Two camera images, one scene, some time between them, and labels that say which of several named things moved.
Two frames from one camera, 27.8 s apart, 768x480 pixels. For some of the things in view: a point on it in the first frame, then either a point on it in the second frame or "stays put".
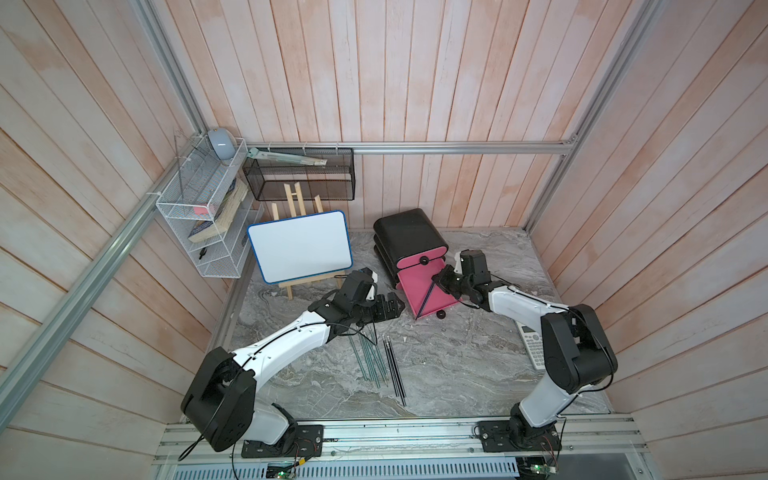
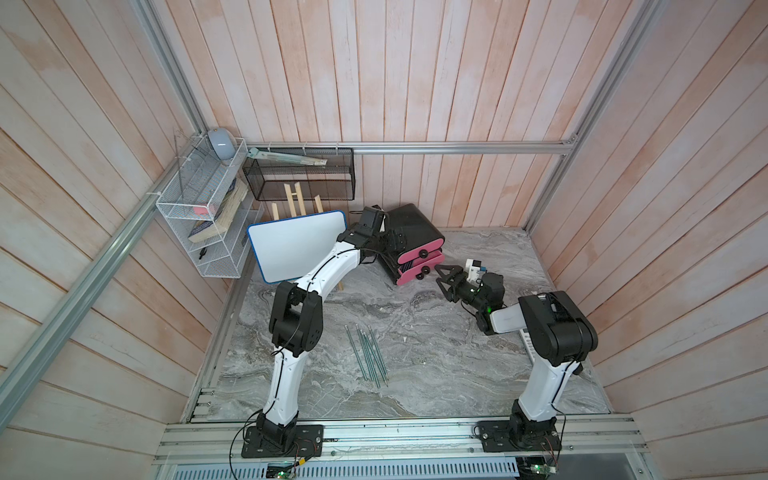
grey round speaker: (223, 143) stays put
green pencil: (357, 356) stays put
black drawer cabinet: (404, 235) stays put
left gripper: (392, 305) → (392, 245)
